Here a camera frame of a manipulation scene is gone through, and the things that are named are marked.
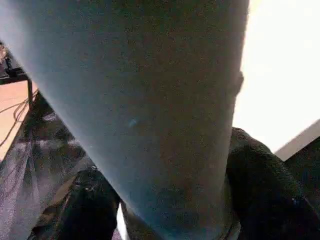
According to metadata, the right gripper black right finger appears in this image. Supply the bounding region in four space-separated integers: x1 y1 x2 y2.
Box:
224 126 320 240

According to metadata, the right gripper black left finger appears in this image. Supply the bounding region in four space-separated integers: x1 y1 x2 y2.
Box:
59 166 121 240

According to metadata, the white plastic table leg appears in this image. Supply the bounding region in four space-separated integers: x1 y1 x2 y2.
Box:
0 0 251 240

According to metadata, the black plastic mat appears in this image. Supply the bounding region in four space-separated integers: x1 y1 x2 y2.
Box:
0 94 121 240

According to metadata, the black metal desk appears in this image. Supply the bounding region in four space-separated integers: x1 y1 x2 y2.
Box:
0 39 35 108

